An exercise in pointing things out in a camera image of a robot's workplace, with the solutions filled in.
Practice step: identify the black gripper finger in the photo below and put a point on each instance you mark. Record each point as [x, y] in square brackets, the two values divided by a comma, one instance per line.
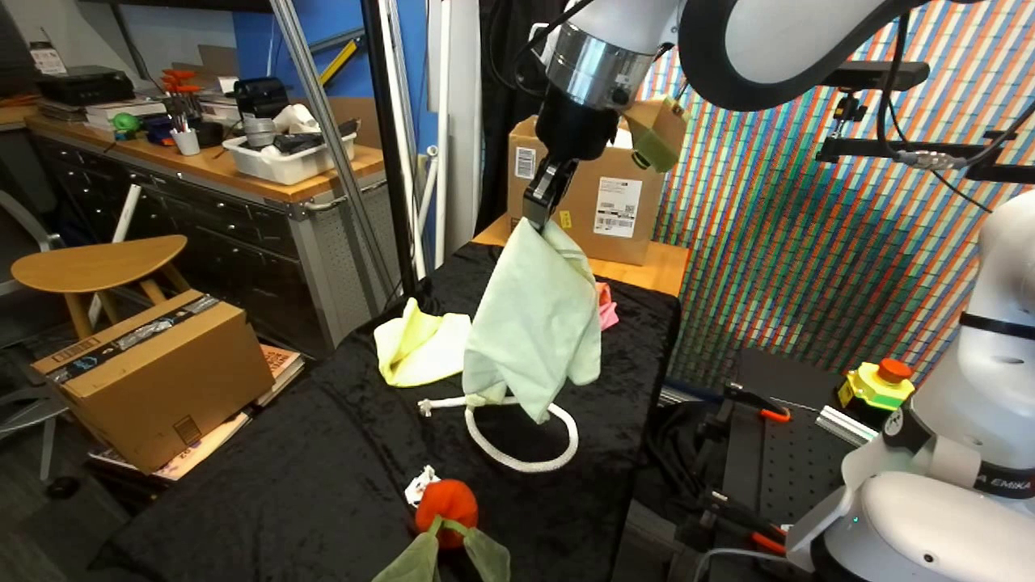
[543, 194]

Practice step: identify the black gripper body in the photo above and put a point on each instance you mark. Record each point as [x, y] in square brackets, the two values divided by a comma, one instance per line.
[578, 127]

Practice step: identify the pale green cloth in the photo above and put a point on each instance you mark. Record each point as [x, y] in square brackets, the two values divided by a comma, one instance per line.
[536, 325]

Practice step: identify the yellow cloth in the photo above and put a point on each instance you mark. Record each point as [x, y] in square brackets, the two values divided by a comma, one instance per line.
[414, 350]

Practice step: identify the orange plush toy green leaves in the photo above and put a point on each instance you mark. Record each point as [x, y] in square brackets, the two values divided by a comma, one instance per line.
[445, 504]

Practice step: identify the orange small toy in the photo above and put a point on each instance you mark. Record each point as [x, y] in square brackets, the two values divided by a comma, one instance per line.
[181, 81]

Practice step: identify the cardboard box white label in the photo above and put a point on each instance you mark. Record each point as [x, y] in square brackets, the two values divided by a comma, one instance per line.
[619, 203]

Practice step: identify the black curtain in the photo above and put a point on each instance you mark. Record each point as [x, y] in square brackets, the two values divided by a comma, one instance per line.
[502, 108]

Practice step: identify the black vertical pole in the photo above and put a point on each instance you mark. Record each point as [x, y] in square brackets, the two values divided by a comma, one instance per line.
[388, 140]

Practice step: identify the silver tripod leg pole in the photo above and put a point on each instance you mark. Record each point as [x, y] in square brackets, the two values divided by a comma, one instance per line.
[324, 130]

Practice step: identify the white plastic bin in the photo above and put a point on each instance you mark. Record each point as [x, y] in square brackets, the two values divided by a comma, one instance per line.
[286, 161]

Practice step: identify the black round appliance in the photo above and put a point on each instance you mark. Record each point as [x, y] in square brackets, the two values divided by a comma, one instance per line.
[260, 101]

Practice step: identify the wooden top workbench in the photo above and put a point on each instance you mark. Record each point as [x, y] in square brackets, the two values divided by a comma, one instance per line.
[238, 237]

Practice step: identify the blue panel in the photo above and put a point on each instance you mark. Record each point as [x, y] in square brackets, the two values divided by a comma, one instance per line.
[260, 48]

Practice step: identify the white cup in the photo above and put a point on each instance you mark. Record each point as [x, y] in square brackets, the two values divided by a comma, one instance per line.
[185, 142]

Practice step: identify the black velvet tablecloth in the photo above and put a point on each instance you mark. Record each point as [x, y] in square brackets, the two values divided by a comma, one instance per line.
[324, 487]

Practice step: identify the silver aluminium bar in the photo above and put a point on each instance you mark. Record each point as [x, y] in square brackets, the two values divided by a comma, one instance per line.
[844, 423]

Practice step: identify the yellow red emergency stop button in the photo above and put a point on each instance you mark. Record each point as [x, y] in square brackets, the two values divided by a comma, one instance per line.
[875, 386]

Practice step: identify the cardboard box black tape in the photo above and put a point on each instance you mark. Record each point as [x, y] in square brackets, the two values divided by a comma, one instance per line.
[163, 376]

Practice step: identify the green small object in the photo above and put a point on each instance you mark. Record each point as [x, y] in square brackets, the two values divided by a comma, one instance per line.
[124, 125]

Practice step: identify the wooden stool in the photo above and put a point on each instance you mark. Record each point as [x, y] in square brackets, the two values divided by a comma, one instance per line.
[97, 263]

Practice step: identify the black printer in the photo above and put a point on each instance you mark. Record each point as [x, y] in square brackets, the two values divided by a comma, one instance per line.
[86, 86]

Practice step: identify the tan wrist camera box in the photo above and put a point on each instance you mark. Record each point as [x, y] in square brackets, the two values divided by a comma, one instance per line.
[654, 133]

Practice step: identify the black stereo camera bar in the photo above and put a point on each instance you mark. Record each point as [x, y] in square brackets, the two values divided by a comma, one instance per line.
[877, 75]

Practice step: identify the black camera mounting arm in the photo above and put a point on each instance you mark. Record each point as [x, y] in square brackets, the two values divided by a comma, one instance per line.
[916, 149]

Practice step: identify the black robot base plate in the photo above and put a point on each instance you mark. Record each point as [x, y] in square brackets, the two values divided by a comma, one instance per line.
[782, 464]

